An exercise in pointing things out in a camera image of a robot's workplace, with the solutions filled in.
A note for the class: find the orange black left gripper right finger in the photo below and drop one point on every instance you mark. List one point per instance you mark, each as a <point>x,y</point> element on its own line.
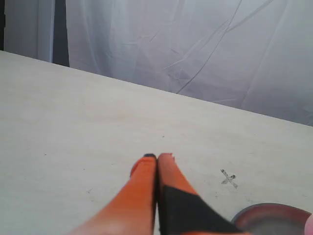
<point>181,210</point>

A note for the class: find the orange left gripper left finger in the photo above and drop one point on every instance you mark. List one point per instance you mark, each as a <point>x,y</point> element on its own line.
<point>132,210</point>

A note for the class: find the round steel plate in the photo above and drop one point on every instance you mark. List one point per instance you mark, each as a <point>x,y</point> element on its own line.
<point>271,219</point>

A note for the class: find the white backdrop cloth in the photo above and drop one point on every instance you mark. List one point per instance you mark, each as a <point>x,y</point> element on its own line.
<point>254,55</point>

